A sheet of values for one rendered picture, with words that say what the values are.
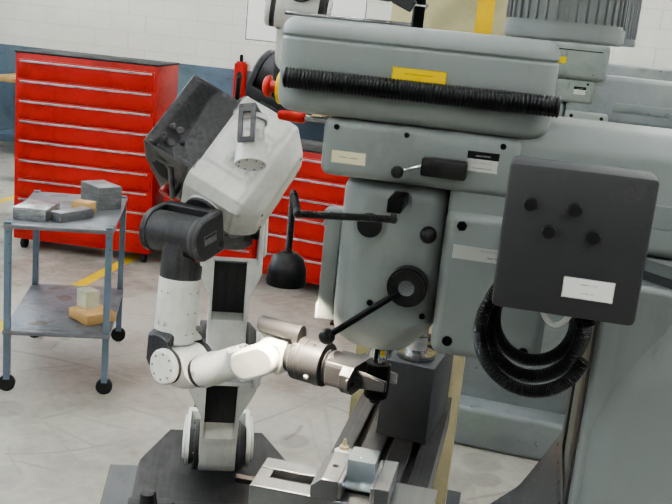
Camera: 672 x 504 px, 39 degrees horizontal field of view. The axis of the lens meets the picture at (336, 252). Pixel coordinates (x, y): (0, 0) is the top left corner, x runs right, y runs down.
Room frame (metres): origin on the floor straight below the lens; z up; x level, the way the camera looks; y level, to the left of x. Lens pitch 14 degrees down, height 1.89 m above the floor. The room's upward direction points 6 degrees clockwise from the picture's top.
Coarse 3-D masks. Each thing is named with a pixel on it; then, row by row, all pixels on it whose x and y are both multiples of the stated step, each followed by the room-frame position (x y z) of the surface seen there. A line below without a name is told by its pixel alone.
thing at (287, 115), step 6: (282, 114) 1.83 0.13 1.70; (288, 114) 1.83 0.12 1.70; (294, 114) 1.82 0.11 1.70; (300, 114) 1.82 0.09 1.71; (306, 114) 1.84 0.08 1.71; (288, 120) 1.83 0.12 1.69; (294, 120) 1.83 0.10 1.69; (300, 120) 1.82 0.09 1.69; (306, 120) 1.83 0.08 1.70; (312, 120) 1.82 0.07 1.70; (318, 120) 1.82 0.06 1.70; (324, 120) 1.82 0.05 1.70
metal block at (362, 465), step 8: (360, 448) 1.65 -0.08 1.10; (352, 456) 1.62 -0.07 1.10; (360, 456) 1.62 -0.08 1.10; (368, 456) 1.62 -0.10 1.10; (376, 456) 1.63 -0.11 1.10; (352, 464) 1.60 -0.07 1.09; (360, 464) 1.60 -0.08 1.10; (368, 464) 1.60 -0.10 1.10; (376, 464) 1.62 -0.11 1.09; (352, 472) 1.60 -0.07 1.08; (360, 472) 1.60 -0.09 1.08; (368, 472) 1.60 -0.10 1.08; (376, 472) 1.63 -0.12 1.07; (352, 480) 1.60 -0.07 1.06; (360, 480) 1.60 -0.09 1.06; (368, 480) 1.60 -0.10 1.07; (352, 488) 1.60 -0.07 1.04; (360, 488) 1.60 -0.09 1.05; (368, 488) 1.60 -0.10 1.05
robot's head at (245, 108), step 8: (240, 104) 1.97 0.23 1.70; (248, 104) 1.96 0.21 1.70; (256, 104) 1.97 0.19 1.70; (240, 112) 1.96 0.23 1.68; (248, 112) 1.96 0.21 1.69; (256, 112) 1.97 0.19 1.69; (240, 120) 1.95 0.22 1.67; (240, 128) 1.94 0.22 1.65; (240, 136) 1.93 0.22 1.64; (248, 136) 1.92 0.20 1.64
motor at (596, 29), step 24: (528, 0) 1.58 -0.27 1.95; (552, 0) 1.56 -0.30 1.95; (576, 0) 1.55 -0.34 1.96; (600, 0) 1.55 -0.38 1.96; (624, 0) 1.59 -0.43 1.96; (528, 24) 1.57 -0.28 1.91; (552, 24) 1.55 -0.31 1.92; (576, 24) 1.55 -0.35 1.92; (600, 24) 1.56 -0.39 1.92; (624, 24) 1.61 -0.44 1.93
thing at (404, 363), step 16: (400, 352) 2.06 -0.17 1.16; (432, 352) 2.08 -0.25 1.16; (400, 368) 2.03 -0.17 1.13; (416, 368) 2.01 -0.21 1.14; (432, 368) 2.01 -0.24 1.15; (448, 368) 2.16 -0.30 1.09; (400, 384) 2.02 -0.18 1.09; (416, 384) 2.01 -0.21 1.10; (432, 384) 2.00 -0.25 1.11; (448, 384) 2.19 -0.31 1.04; (384, 400) 2.03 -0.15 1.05; (400, 400) 2.02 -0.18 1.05; (416, 400) 2.01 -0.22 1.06; (432, 400) 2.02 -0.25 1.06; (384, 416) 2.03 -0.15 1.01; (400, 416) 2.02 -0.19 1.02; (416, 416) 2.01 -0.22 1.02; (432, 416) 2.05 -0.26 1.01; (384, 432) 2.03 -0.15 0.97; (400, 432) 2.02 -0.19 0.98; (416, 432) 2.01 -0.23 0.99
